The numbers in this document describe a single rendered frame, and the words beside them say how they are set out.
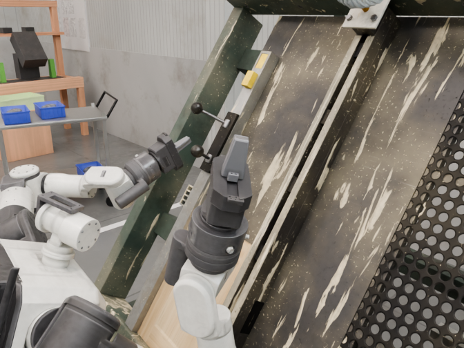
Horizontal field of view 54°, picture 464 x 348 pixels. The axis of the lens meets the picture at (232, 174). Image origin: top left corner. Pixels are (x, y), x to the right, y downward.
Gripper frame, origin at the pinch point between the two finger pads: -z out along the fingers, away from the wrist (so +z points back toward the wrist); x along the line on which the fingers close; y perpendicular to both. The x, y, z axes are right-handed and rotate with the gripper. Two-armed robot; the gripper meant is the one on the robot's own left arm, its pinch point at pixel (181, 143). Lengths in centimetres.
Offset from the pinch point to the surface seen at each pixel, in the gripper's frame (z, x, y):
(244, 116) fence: -20.3, 0.9, 6.6
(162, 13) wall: -208, 51, -402
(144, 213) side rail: 16.2, 23.4, -17.5
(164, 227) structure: 13.6, 29.5, -12.5
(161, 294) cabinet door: 29.6, 33.4, 9.0
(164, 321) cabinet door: 34, 37, 15
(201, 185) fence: 1.8, 12.9, 5.0
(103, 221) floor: -2, 157, -260
